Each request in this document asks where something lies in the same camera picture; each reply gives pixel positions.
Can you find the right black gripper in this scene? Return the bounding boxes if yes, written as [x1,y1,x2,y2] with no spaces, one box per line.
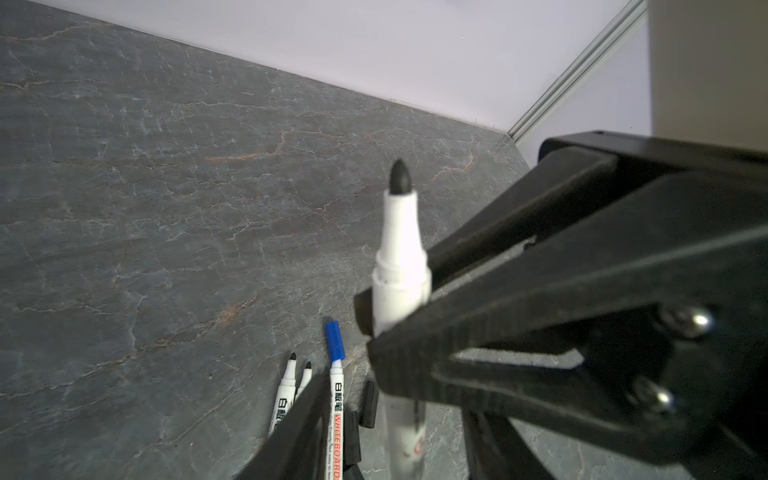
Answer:
[369,131,767,479]

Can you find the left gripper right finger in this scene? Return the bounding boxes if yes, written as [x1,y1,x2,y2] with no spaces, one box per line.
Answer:
[461,409,554,480]

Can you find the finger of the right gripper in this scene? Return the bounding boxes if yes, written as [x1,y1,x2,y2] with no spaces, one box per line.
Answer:
[353,146,619,337]

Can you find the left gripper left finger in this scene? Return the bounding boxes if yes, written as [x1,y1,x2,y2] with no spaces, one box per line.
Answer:
[235,383,330,480]

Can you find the white marker pen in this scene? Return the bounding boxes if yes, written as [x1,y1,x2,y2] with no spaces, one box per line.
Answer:
[372,159,431,479]
[295,361,313,398]
[268,353,297,435]

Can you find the blue capped whiteboard marker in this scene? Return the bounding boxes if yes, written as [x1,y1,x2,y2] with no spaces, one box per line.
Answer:
[324,321,346,480]

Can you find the aluminium frame profile right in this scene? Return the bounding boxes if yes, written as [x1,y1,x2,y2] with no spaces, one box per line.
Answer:
[508,0,648,142]

